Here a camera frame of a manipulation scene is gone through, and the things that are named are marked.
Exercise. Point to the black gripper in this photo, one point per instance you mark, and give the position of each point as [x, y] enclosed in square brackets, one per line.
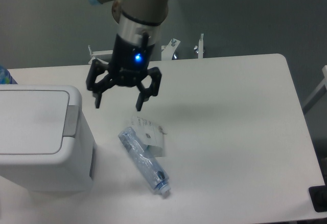
[128, 68]

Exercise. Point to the white push-lid trash can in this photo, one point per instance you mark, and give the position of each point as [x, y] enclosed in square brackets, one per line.
[46, 143]

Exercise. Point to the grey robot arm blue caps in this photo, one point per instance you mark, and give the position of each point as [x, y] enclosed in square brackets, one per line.
[137, 36]

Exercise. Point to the white paper carton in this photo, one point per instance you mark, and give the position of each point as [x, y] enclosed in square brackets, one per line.
[151, 135]

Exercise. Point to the crushed clear plastic bottle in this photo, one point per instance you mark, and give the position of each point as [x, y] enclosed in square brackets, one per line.
[145, 162]

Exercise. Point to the blue patterned bottle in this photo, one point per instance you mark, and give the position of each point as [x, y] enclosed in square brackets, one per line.
[5, 76]

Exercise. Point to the black clamp at table edge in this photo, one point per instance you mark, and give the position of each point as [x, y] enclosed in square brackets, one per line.
[318, 198]

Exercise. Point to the white metal base frame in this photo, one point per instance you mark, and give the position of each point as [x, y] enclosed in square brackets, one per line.
[170, 51]

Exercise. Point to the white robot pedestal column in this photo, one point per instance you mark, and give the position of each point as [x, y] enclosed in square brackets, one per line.
[156, 53]

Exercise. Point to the white frame at right edge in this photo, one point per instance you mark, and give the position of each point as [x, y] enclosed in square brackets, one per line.
[316, 94]

